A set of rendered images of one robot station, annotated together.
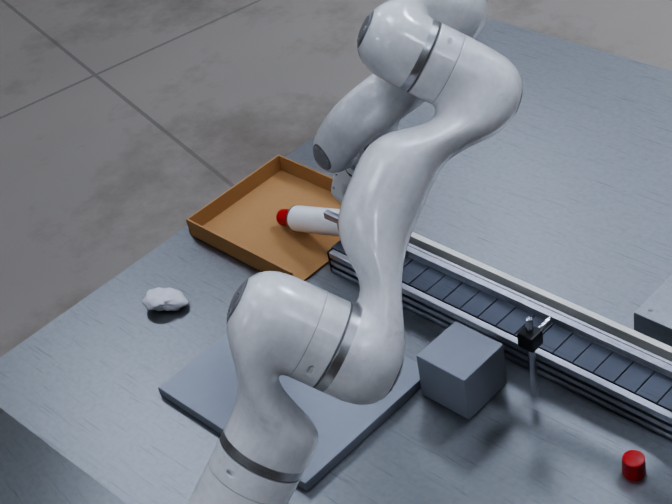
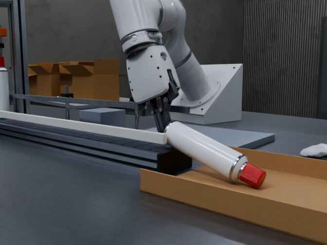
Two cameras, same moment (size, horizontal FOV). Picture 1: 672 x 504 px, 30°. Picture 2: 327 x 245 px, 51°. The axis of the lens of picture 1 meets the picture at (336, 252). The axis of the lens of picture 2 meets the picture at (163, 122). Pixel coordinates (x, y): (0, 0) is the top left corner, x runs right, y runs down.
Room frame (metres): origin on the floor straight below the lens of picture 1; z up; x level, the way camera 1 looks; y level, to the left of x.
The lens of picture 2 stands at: (2.49, -0.18, 1.03)
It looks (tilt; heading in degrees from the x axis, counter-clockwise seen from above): 8 degrees down; 169
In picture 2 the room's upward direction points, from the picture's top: straight up
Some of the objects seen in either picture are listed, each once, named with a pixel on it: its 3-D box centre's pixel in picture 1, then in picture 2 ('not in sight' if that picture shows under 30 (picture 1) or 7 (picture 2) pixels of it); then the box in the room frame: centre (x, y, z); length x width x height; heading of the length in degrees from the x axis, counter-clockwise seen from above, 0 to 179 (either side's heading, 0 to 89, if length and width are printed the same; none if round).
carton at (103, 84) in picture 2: not in sight; (95, 80); (-0.69, -0.17, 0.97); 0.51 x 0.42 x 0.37; 123
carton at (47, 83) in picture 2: not in sight; (56, 79); (-1.39, -0.59, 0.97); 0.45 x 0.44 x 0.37; 121
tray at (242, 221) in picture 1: (286, 217); (256, 179); (1.96, 0.08, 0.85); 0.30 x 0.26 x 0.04; 39
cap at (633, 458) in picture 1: (633, 464); not in sight; (1.19, -0.37, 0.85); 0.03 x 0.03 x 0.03
